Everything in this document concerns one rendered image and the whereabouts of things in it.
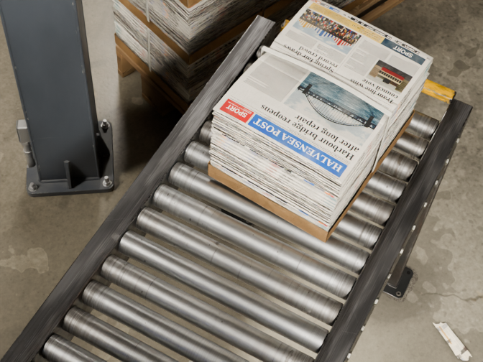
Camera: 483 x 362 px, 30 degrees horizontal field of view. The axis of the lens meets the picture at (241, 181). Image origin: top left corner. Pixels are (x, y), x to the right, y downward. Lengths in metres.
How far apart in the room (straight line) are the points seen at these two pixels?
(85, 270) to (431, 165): 0.76
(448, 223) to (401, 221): 1.01
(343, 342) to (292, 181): 0.32
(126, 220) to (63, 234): 0.94
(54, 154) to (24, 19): 0.57
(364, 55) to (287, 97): 0.19
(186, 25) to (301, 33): 0.74
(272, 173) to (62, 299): 0.47
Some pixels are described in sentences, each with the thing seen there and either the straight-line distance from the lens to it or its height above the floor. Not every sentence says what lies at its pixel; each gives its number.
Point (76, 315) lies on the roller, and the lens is 1.74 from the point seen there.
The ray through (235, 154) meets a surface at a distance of 1.77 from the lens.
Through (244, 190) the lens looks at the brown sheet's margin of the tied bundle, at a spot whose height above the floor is 0.83.
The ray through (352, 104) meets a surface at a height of 1.03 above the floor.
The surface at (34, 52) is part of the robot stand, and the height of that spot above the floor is 0.61.
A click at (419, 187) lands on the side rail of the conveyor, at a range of 1.93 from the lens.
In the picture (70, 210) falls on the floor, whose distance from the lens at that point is 2.81.
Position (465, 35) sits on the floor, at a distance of 3.39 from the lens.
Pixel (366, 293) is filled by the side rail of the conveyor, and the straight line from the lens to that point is 1.78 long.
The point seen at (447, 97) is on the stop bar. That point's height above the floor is 0.82.
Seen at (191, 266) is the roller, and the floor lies 0.80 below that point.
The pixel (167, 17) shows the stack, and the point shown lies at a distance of 2.61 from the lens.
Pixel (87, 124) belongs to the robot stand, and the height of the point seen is 0.29.
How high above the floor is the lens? 2.36
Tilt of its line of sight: 56 degrees down
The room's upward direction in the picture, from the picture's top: 5 degrees clockwise
